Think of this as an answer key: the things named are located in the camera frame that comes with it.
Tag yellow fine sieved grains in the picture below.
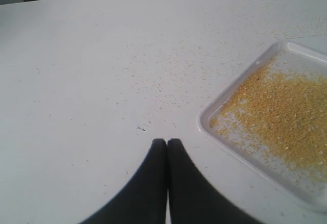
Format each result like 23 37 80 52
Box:
209 66 326 180

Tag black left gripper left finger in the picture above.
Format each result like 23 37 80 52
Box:
82 139 168 223

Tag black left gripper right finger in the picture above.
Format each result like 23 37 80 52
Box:
167 139 259 224

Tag white rectangular plastic tray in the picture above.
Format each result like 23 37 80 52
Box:
198 41 326 213

